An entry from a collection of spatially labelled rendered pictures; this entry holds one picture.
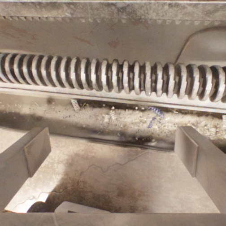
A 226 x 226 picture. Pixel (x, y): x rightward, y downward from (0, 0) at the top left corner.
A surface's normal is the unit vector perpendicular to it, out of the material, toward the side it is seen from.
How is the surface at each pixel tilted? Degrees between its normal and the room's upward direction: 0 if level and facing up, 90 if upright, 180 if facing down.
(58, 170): 0
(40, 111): 0
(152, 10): 90
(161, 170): 0
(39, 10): 90
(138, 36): 90
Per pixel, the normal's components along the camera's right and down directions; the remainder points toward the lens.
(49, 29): -0.13, 0.99
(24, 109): -0.14, -0.12
